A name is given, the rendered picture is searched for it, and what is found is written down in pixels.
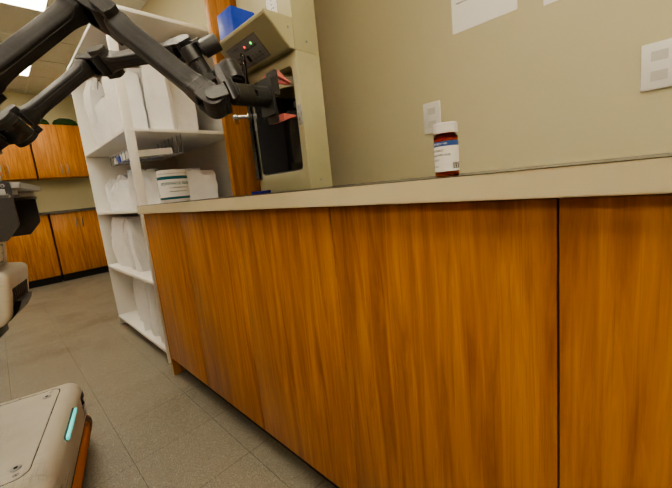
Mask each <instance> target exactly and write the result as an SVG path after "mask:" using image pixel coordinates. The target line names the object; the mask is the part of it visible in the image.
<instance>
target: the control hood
mask: <svg viewBox="0 0 672 488"><path fill-rule="evenodd" d="M253 32H254V33H255V35H256V36H257V37H258V39H259V40H260V41H261V43H262V44H263V45H264V47H265V48H266V49H267V51H268V52H269V53H270V54H271V55H270V56H268V57H267V58H265V59H263V60H262V61H260V62H258V63H257V64H255V65H253V66H251V67H250V68H248V69H247V74H248V75H250V74H251V73H253V72H255V71H257V70H259V69H260V68H262V67H264V66H266V65H267V64H269V63H271V62H273V61H274V60H276V59H278V58H280V57H282V56H283V55H285V54H287V53H289V52H290V51H292V50H294V49H295V46H294V37H293V28H292V19H291V17H288V16H285V15H282V14H279V13H277V12H274V11H271V10H268V9H265V8H262V9H261V10H260V11H258V12H257V13H256V14H255V15H253V16H252V17H251V18H249V19H248V20H247V21H246V22H244V23H243V24H242V25H240V26H239V27H238V28H237V29H235V30H234V31H233V32H232V33H230V34H229V35H228V36H226V37H225V38H224V39H223V40H221V41H220V42H219V43H220V45H221V47H222V49H223V50H222V51H221V52H220V53H221V54H222V55H223V56H224V57H225V58H231V57H230V56H229V55H228V54H227V53H226V51H228V50H229V49H231V48H232V47H233V46H235V45H236V44H238V43H239V42H240V41H242V40H243V39H244V38H246V37H247V36H249V35H250V34H251V33H253Z"/></svg>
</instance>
